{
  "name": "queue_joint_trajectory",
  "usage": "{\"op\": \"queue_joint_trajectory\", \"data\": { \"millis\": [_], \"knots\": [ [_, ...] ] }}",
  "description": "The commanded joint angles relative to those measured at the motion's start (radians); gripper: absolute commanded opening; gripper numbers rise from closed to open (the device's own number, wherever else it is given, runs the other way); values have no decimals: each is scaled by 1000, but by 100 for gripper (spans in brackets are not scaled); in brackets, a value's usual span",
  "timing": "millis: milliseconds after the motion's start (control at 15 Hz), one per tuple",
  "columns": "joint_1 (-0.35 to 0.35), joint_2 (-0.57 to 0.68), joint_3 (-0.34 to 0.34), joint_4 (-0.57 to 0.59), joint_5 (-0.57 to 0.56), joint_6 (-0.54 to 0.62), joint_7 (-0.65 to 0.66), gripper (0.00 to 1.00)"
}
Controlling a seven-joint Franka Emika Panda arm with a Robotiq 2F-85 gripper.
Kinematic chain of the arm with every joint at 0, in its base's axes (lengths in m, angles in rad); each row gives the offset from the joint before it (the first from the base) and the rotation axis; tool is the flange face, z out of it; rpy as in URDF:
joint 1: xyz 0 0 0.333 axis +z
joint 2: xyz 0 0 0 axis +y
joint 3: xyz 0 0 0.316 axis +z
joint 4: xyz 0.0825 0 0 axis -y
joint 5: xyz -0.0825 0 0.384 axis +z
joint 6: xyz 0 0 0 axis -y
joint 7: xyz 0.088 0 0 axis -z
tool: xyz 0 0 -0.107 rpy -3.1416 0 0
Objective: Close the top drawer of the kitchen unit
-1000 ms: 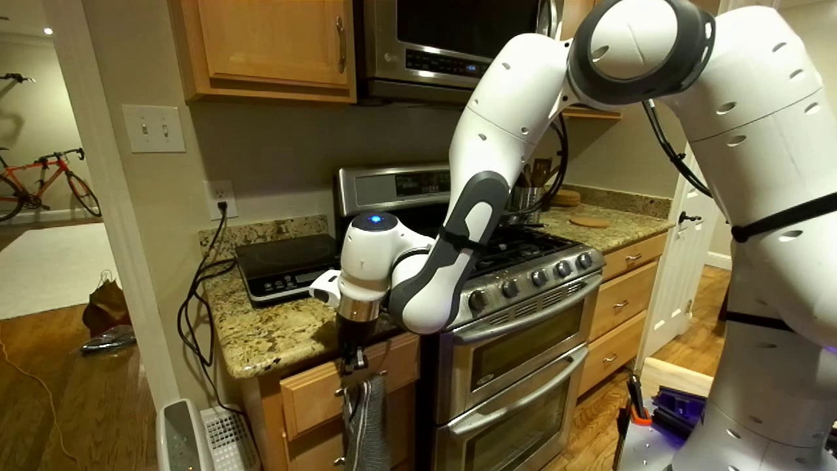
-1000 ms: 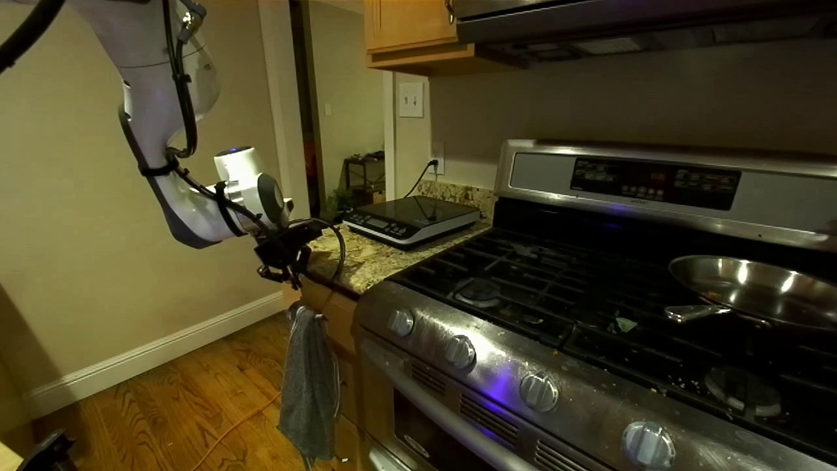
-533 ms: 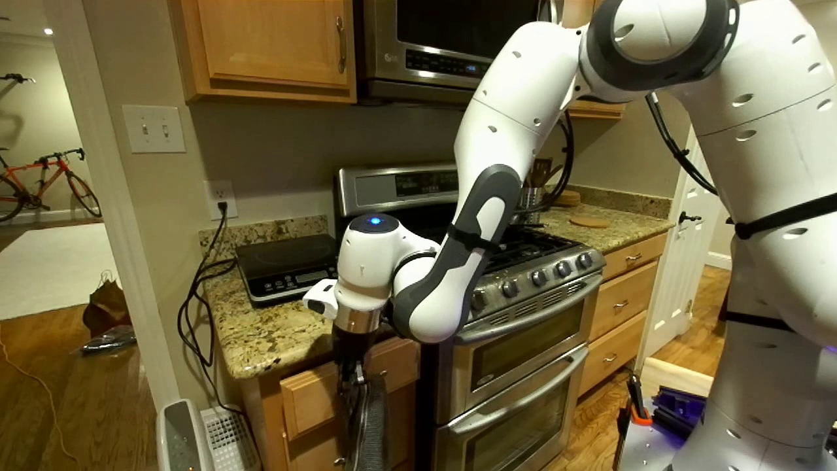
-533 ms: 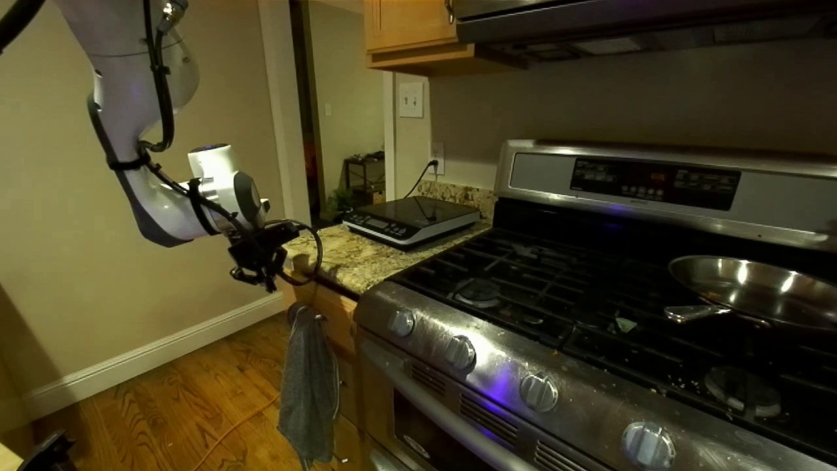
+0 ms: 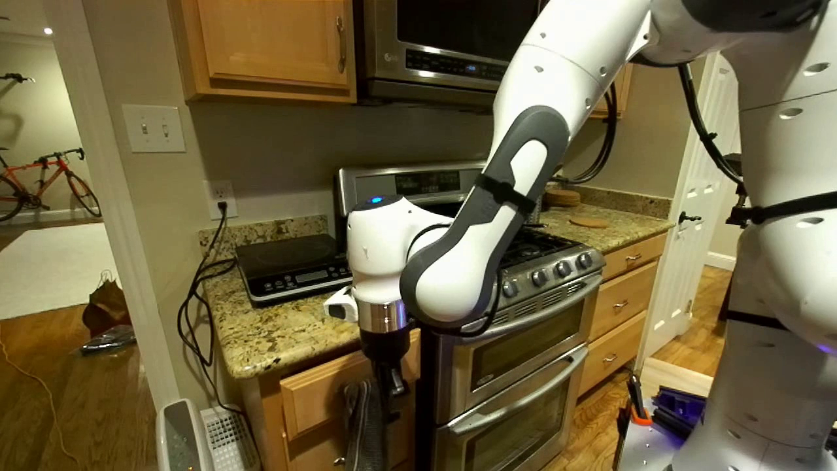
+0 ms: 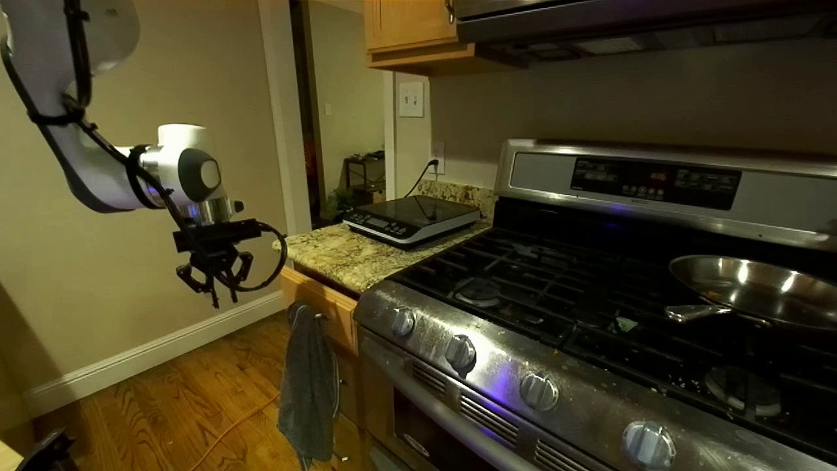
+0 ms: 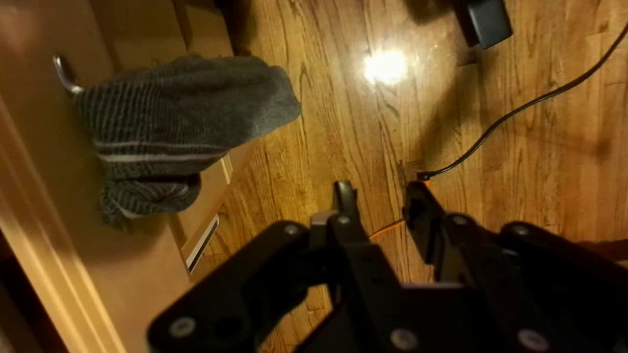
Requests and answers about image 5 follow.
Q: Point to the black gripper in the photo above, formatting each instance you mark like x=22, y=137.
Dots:
x=387, y=358

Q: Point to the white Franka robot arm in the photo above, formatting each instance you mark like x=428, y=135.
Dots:
x=453, y=262

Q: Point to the stainless steel kitchen range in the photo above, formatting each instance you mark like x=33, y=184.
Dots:
x=525, y=350

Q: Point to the black flat kitchen scale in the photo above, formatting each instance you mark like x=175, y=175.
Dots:
x=291, y=262

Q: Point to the grey striped dish towel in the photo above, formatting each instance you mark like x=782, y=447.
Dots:
x=364, y=428

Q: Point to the granite topped wooden base cabinet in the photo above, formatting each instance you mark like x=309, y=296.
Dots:
x=272, y=330

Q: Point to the dark round stove knob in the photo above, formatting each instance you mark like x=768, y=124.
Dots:
x=581, y=260
x=511, y=288
x=537, y=279
x=564, y=269

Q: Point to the white ribbed panel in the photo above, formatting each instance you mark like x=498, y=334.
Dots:
x=227, y=440

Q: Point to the grey robot stand base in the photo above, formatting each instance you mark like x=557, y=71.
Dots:
x=638, y=449

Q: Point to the round wooden board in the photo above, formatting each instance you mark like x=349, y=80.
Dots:
x=564, y=197

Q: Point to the white panel door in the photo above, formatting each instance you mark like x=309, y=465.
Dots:
x=689, y=262

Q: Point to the stainless steel microwave oven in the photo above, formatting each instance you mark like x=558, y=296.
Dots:
x=435, y=44

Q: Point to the red road bicycle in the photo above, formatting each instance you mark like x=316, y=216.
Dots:
x=49, y=180

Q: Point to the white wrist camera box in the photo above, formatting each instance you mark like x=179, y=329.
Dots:
x=341, y=304

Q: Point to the white wall outlet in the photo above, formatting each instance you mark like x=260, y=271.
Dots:
x=223, y=197

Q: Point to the white light switch plate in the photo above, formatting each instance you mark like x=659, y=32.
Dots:
x=156, y=129

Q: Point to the wide wooden wall cabinet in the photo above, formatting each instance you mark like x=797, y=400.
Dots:
x=262, y=44

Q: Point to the narrow wooden wall cabinet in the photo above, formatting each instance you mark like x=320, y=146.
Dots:
x=621, y=93

